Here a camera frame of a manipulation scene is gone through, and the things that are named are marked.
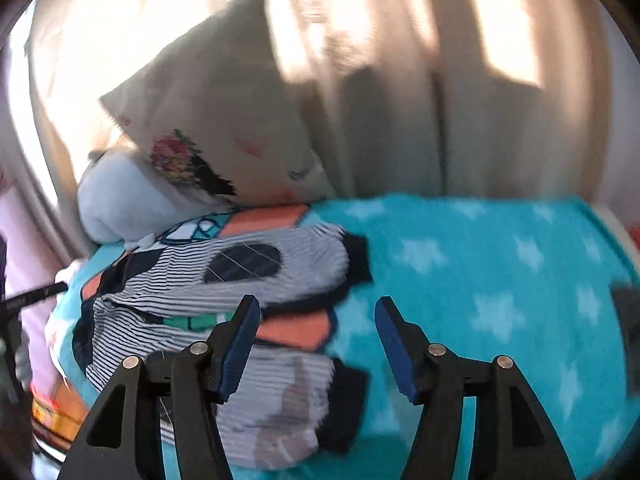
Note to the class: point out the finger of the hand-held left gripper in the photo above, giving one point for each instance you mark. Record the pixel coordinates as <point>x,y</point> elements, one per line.
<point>37,294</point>

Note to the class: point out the white plush pillow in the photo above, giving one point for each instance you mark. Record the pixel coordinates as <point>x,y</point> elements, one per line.
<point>125,195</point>

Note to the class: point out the turquoise star printed blanket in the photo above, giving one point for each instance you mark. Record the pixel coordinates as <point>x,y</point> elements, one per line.
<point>475,285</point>

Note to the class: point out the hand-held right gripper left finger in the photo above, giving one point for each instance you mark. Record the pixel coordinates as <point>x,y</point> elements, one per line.
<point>239,347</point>

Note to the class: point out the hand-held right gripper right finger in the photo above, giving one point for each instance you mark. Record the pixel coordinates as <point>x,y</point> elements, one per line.
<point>395,347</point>

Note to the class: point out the beige curtain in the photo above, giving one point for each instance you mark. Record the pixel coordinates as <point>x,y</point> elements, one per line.
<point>400,60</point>

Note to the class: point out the beige floral butterfly pillow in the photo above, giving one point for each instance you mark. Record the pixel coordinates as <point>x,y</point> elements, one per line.
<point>215,85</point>

